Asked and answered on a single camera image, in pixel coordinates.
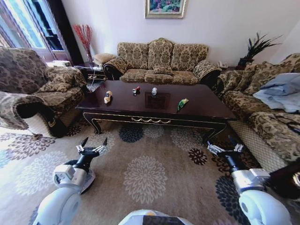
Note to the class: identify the white telephone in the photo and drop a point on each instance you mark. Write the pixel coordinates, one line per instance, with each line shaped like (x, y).
(222, 64)

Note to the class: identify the beige tasselled cushion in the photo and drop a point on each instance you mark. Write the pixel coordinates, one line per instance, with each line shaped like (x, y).
(104, 58)

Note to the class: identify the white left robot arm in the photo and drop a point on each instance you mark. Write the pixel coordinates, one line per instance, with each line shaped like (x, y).
(63, 206)

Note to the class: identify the dark glass side table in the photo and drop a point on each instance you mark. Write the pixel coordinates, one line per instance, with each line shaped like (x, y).
(92, 78)

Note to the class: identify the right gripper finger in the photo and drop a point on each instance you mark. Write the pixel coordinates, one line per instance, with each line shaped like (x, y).
(237, 147)
(214, 148)

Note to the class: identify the dark potted plant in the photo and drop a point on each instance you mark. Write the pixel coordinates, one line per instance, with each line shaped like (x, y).
(257, 45)

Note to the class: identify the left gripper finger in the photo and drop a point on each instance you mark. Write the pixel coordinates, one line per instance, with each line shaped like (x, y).
(100, 148)
(80, 147)

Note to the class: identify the dark framed glass door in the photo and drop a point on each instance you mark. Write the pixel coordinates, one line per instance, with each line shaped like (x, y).
(35, 25)

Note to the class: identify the three-seat patterned sofa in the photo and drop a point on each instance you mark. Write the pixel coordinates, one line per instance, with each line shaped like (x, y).
(161, 58)

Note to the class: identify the green snack bag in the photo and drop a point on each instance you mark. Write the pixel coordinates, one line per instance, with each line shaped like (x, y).
(182, 104)

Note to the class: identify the red and silver trash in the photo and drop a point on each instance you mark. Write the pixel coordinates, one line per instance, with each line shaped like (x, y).
(136, 90)

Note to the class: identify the floral patterned rug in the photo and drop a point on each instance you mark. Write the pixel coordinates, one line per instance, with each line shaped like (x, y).
(145, 178)

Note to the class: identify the patterned armchair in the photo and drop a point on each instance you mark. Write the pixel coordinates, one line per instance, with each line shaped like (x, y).
(28, 77)

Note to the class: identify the patterned sofa with blue cloth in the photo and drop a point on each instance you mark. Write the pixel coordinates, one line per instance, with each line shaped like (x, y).
(257, 112)

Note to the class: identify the light blue cloth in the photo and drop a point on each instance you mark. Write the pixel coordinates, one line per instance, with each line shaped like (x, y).
(281, 92)

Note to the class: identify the white robot front shell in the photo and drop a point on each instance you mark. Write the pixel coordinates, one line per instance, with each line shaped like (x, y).
(154, 219)

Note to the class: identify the gold framed painting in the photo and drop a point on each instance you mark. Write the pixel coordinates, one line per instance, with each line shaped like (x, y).
(165, 7)

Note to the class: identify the red branches in vase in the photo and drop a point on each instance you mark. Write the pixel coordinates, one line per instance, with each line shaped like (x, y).
(84, 37)

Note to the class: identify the dark wooden coffee table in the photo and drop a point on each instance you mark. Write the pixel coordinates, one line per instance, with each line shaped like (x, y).
(131, 105)

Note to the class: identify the small patterned pillow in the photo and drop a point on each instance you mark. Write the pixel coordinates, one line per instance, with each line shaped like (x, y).
(162, 70)

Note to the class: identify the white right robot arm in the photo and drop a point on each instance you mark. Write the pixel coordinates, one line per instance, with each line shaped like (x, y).
(257, 206)

